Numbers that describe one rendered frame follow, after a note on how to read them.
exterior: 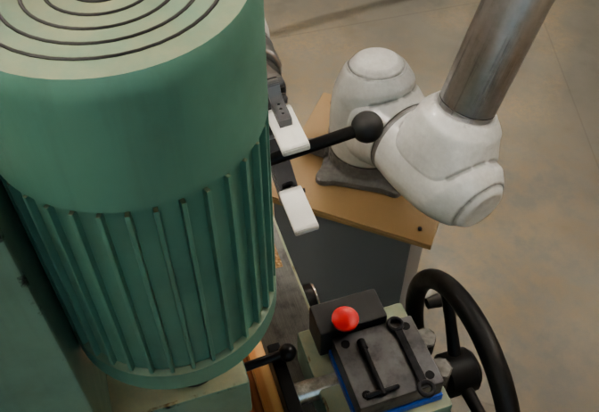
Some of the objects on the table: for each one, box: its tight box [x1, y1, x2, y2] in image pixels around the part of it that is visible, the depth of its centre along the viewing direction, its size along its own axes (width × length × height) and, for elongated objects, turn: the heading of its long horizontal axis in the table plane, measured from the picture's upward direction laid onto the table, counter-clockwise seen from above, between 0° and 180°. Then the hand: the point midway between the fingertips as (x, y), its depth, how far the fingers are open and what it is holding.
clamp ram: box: [267, 342, 340, 412], centre depth 76 cm, size 9×8×9 cm
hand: (299, 186), depth 76 cm, fingers open, 13 cm apart
